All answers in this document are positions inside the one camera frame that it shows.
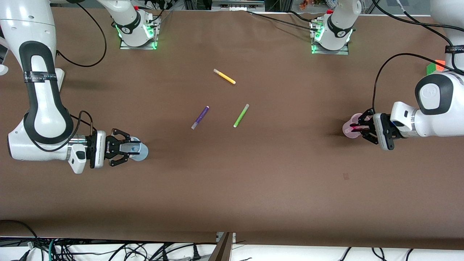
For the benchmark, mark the pink marker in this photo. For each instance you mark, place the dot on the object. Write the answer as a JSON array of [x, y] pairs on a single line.
[[357, 128]]

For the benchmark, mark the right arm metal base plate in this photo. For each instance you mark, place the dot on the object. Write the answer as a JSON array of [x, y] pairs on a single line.
[[125, 45]]

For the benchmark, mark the blue marker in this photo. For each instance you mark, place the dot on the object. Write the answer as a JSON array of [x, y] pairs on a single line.
[[135, 148]]

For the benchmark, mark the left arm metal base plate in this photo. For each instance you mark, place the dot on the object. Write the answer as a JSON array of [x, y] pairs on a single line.
[[344, 52]]

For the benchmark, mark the black power plug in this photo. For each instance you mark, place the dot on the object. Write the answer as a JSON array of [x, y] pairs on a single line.
[[196, 253]]

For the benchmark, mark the aluminium frame structure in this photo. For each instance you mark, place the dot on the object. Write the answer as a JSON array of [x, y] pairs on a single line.
[[235, 4]]

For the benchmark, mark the pink translucent plastic cup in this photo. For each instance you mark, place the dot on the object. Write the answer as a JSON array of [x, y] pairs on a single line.
[[348, 132]]

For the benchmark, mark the colourful puzzle cube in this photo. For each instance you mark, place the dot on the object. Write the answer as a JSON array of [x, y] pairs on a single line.
[[434, 68]]

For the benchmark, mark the green marker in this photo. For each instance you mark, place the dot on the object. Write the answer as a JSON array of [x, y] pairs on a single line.
[[241, 116]]

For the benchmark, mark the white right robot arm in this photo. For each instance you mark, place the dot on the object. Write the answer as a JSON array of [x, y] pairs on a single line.
[[45, 108]]

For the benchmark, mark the yellow marker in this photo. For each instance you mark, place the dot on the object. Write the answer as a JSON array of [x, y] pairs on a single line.
[[224, 76]]

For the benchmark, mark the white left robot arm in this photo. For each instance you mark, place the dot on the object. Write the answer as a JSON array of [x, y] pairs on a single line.
[[446, 123]]

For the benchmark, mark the purple marker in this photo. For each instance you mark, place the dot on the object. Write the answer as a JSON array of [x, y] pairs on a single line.
[[200, 117]]

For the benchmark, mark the brown wooden post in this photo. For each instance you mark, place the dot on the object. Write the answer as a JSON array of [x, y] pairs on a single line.
[[222, 250]]

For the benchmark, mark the light blue plastic cup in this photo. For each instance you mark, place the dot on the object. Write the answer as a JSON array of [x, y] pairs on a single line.
[[143, 150]]

